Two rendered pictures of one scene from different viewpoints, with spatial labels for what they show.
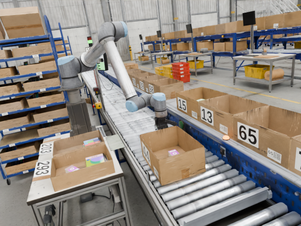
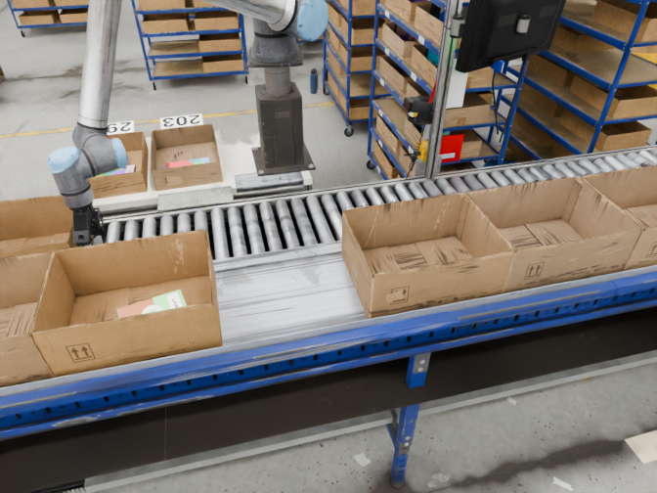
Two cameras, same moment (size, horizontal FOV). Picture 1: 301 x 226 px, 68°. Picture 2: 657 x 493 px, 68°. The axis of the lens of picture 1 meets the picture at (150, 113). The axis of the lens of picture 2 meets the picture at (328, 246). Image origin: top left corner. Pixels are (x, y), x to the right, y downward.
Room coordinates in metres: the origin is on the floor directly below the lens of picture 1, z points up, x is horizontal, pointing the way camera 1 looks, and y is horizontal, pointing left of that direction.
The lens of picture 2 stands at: (2.41, -1.30, 1.86)
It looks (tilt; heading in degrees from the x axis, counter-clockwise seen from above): 39 degrees down; 94
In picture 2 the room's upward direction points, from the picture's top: straight up
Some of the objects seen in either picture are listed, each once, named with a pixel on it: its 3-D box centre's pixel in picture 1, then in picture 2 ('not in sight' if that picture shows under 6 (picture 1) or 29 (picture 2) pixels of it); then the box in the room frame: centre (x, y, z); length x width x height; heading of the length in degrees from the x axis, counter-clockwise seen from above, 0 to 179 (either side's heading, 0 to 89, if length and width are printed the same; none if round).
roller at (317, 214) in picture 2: (136, 120); (325, 234); (2.30, 0.16, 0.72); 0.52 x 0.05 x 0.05; 108
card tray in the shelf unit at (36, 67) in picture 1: (38, 67); not in sight; (2.88, 1.32, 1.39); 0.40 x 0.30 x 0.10; 107
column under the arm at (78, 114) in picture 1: (79, 117); (280, 125); (2.06, 0.69, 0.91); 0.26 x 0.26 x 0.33; 17
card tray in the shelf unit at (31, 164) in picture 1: (24, 161); (403, 156); (2.73, 1.78, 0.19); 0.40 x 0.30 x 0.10; 106
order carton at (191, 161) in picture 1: (169, 151); (22, 243); (1.30, -0.09, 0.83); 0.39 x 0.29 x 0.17; 16
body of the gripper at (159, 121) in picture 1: (161, 123); (86, 215); (1.54, -0.07, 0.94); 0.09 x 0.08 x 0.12; 108
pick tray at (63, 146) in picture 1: (79, 146); (186, 155); (1.64, 0.61, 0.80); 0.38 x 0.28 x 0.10; 109
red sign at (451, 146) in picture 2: not in sight; (444, 150); (2.79, 0.63, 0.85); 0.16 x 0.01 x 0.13; 18
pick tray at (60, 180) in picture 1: (82, 164); (111, 163); (1.34, 0.51, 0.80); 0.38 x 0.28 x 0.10; 109
